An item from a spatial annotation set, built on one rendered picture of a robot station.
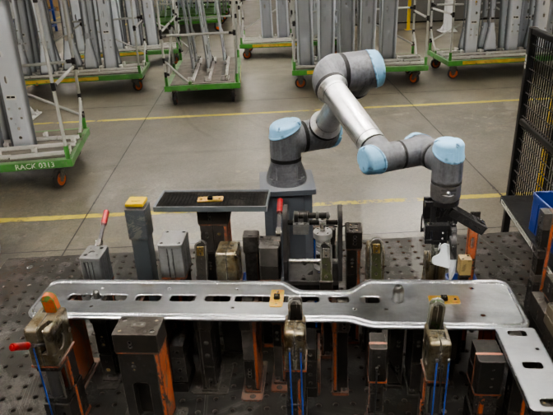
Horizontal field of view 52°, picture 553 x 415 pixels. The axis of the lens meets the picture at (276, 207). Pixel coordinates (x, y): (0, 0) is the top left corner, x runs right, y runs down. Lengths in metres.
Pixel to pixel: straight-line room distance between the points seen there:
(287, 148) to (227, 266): 0.54
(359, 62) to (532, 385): 0.98
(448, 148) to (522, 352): 0.52
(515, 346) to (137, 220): 1.20
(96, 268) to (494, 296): 1.18
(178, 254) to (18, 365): 0.68
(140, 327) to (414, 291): 0.77
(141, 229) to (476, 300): 1.07
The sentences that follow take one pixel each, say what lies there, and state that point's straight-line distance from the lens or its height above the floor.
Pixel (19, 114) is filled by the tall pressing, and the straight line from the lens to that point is 5.73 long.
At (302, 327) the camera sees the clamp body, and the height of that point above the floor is 1.04.
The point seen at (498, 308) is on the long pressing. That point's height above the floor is 1.00.
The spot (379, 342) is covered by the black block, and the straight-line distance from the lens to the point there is 1.51.
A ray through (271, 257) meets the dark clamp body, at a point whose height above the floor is 1.05.
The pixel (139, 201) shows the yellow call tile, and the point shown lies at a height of 1.16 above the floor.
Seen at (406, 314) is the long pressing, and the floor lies 1.00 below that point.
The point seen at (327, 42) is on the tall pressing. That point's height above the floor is 0.60.
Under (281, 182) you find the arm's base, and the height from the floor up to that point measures 1.12.
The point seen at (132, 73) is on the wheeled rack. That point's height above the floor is 0.28.
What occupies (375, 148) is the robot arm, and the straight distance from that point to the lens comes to 1.46.
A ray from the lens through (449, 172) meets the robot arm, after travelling 1.46.
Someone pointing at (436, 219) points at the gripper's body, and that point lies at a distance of 1.53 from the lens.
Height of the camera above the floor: 1.92
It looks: 25 degrees down
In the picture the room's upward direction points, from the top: 3 degrees counter-clockwise
